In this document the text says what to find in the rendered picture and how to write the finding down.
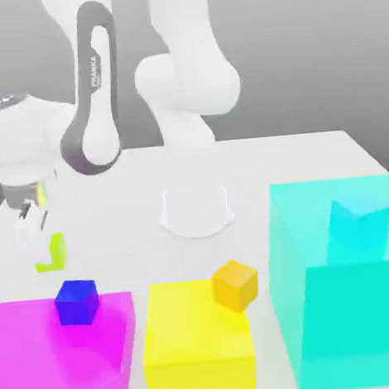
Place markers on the large turquoise box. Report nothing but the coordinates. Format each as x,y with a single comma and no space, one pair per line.
351,317

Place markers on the large magenta box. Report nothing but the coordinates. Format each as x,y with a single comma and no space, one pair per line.
59,362

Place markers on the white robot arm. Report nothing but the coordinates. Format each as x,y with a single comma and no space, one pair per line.
188,82

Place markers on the small lime green cube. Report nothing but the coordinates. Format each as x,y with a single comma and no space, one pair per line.
57,251

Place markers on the small cyan cube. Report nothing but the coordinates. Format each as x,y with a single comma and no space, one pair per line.
360,229

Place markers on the small blue cube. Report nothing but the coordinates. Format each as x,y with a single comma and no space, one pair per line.
77,302

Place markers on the small orange cube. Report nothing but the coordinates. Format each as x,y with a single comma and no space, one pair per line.
235,285

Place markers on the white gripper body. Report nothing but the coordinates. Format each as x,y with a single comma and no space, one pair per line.
30,238

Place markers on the large yellow box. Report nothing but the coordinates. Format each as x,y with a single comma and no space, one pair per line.
197,340

